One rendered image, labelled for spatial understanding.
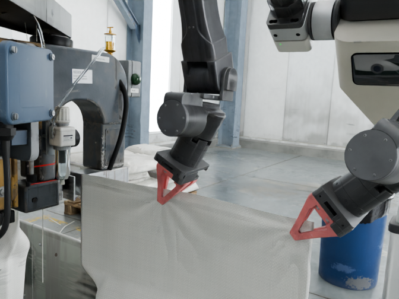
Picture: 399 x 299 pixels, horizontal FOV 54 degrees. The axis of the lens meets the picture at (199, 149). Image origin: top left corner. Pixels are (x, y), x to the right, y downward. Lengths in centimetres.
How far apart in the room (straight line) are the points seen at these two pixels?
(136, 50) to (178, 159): 622
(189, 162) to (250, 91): 883
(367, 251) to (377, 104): 198
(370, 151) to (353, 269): 247
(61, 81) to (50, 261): 88
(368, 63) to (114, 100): 58
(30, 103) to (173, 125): 21
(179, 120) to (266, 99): 873
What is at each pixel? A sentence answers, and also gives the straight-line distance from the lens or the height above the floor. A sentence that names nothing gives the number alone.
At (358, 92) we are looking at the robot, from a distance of 99.
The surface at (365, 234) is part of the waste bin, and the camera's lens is 284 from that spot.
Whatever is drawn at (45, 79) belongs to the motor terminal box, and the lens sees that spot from 54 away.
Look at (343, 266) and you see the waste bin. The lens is 292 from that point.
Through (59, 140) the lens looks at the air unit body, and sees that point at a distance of 80.
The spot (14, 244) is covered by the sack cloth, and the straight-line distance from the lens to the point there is 113.
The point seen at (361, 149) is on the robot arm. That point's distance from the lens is 47.
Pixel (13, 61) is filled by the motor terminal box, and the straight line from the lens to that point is 49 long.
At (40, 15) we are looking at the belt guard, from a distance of 72.
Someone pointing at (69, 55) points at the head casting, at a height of 132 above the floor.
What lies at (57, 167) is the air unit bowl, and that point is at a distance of 82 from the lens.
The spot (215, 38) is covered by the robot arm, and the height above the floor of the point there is 135.
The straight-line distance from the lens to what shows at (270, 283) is 66.
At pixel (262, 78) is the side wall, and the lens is 938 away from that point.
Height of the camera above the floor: 126
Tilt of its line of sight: 8 degrees down
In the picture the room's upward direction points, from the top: 3 degrees clockwise
